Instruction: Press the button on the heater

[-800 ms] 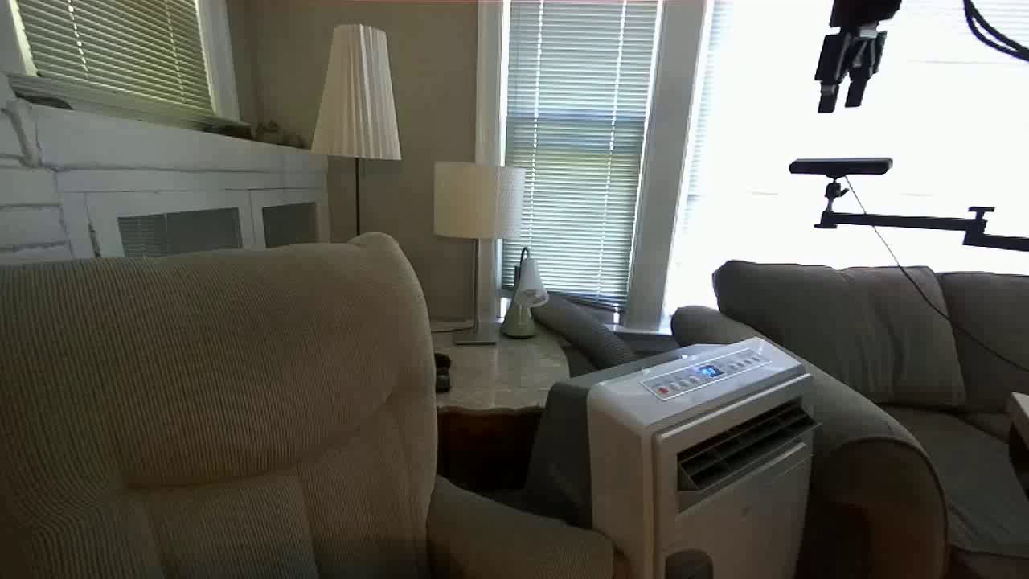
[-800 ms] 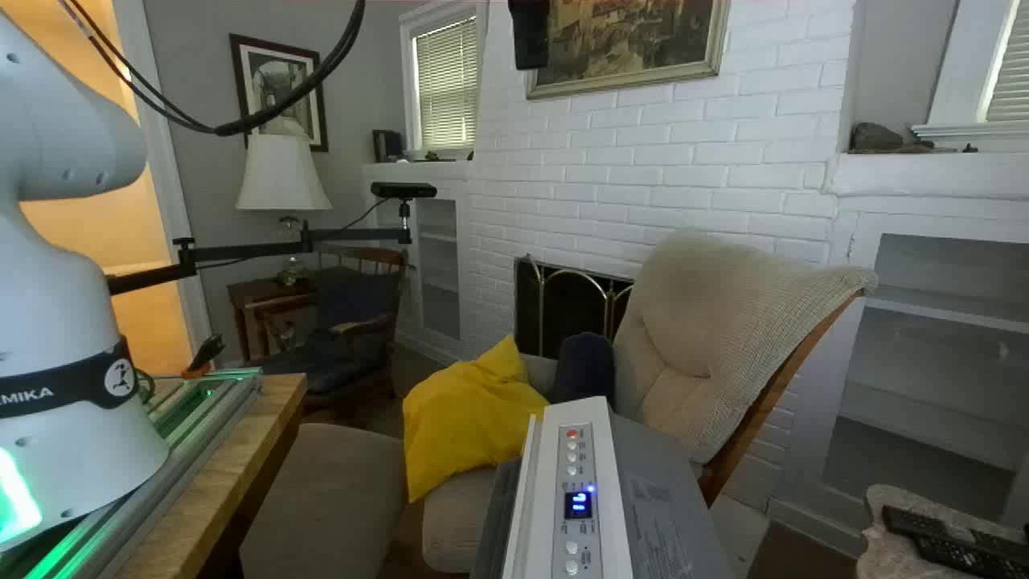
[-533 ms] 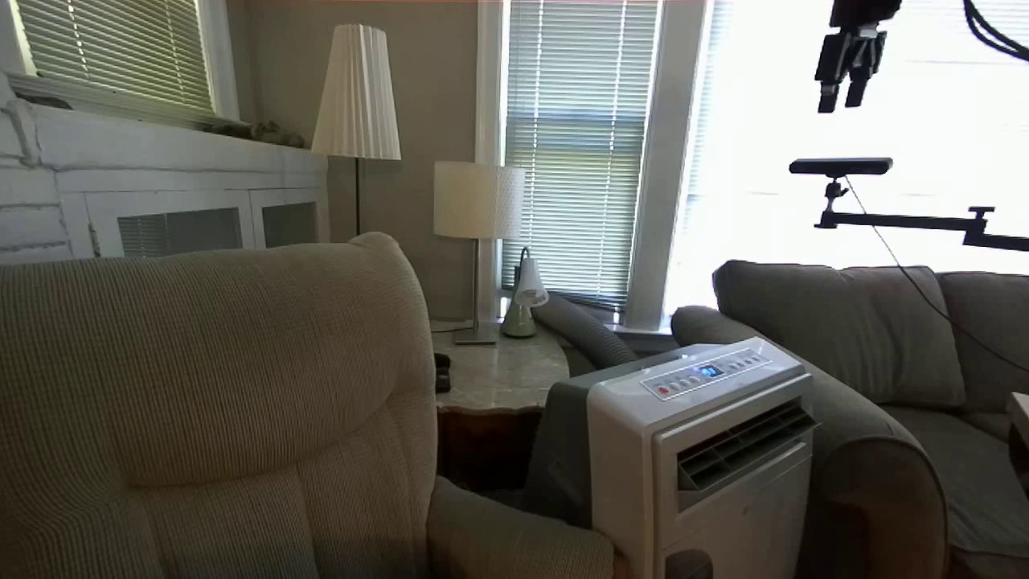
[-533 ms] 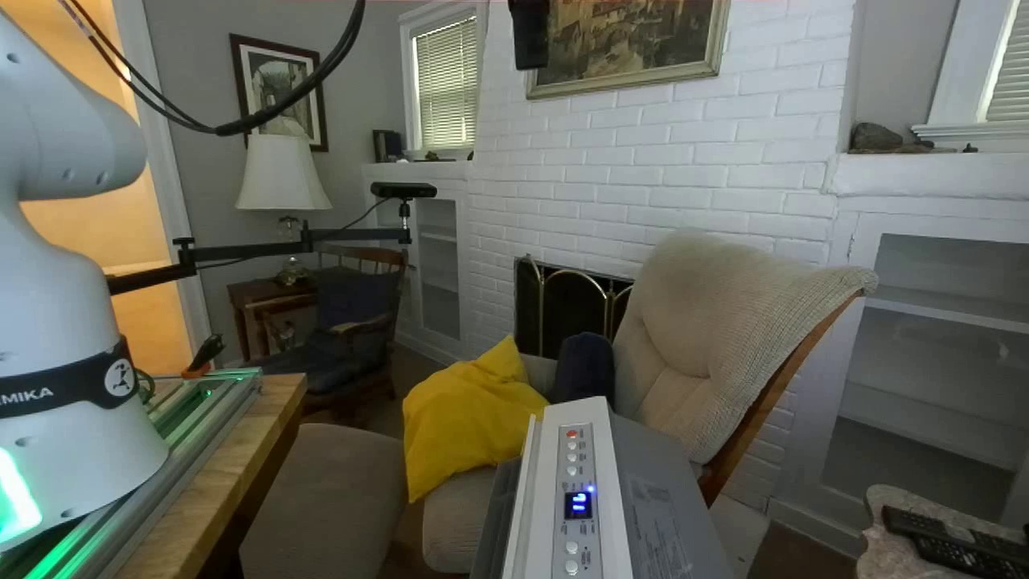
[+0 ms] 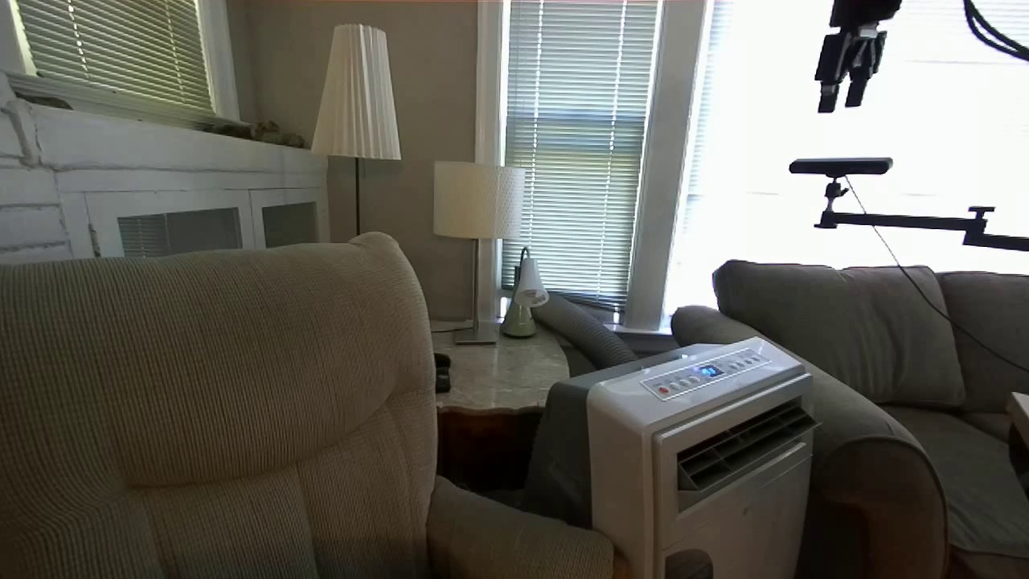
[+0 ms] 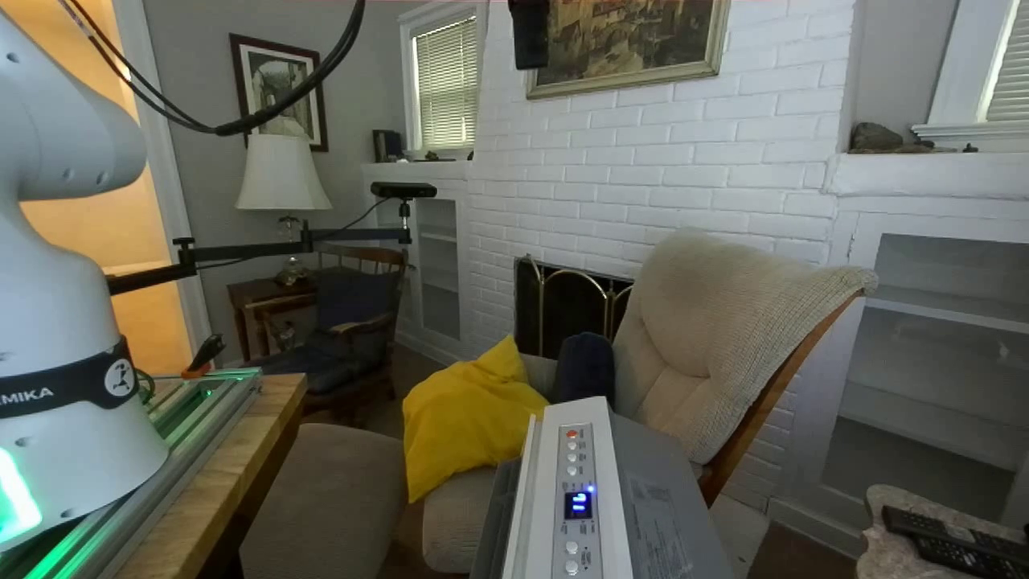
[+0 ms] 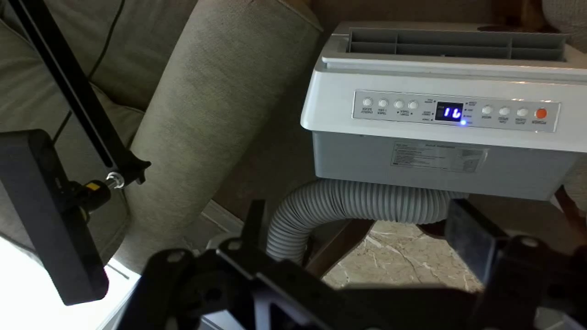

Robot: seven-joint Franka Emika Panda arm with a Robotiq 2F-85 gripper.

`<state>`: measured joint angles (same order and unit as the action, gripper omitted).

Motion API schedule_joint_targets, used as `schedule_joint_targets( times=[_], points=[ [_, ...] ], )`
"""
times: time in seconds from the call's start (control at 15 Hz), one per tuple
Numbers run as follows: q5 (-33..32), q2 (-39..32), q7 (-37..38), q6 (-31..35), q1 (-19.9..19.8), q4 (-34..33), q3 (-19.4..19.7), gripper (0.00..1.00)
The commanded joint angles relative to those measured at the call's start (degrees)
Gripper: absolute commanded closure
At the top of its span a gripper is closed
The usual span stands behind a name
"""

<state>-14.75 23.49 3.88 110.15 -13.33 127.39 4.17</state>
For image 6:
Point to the yellow cloth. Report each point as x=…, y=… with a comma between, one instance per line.
x=469, y=422

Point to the narrow window white blinds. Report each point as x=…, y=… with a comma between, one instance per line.
x=446, y=82

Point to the beige upholstered armchair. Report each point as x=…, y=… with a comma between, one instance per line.
x=708, y=341

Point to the grey sofa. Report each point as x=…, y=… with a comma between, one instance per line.
x=322, y=502

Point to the table lamp flared white shade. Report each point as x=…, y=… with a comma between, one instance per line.
x=285, y=170

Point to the black fireplace screen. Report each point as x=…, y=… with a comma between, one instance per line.
x=557, y=307

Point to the white built-in shelf cabinet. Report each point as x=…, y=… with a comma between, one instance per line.
x=935, y=354

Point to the grey rock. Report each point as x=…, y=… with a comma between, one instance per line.
x=887, y=140

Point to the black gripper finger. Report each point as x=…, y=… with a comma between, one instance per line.
x=528, y=33

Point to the small wooden side table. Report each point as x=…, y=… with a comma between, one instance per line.
x=262, y=310

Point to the white and grey portable heater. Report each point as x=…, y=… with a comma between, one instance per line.
x=645, y=514

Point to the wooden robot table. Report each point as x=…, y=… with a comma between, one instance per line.
x=221, y=483

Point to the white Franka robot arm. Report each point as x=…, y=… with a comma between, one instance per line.
x=65, y=269

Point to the black stereo camera bar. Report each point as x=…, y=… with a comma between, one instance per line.
x=404, y=191

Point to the black orange clamp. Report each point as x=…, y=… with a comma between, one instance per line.
x=205, y=354

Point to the window with slatted blinds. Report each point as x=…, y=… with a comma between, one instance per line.
x=991, y=64

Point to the black remote control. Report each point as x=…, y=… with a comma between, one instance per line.
x=943, y=528
x=960, y=559

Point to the gold framed landscape painting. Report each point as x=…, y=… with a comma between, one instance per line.
x=627, y=36

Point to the black framed picture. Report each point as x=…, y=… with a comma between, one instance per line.
x=279, y=84

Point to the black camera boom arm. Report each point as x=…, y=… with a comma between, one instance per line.
x=247, y=250

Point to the small black box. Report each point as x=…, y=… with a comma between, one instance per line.
x=386, y=144

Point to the dark blue pillow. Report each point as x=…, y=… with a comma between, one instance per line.
x=585, y=365

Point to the wooden chair dark cushion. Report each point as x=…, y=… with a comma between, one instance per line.
x=348, y=322

